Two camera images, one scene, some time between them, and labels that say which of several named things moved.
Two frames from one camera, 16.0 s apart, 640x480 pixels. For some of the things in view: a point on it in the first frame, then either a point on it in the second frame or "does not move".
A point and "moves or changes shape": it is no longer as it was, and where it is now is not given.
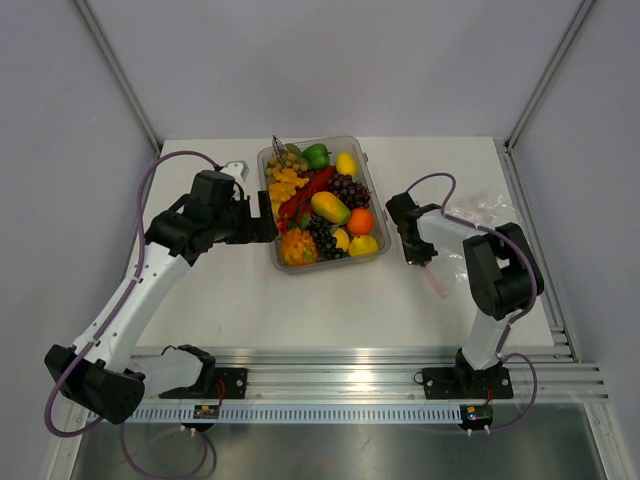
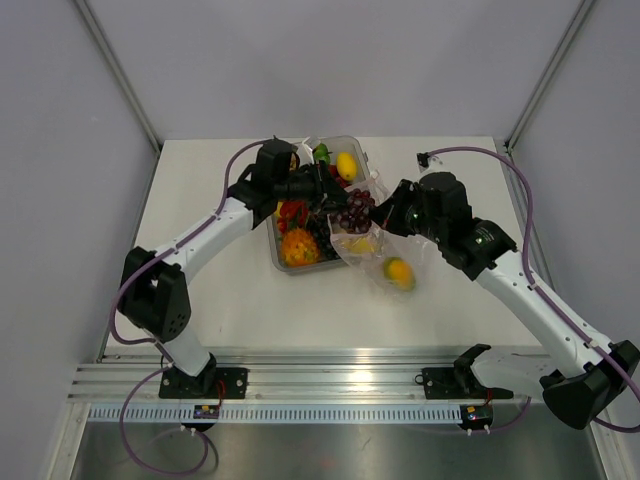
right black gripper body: x=416 y=252 to x=408 y=215
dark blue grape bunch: x=324 y=239 does not move
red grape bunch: x=353 y=192 moves or changes shape
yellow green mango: x=327 y=206 to x=399 y=273
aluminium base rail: x=381 y=376 does not move
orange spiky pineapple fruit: x=298 y=248 does not move
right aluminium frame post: x=548 y=73 does not move
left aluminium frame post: x=120 y=76 does not move
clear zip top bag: x=447 y=274 to x=396 y=264
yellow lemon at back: x=346 y=163 does not move
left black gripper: x=256 y=230 to x=325 y=191
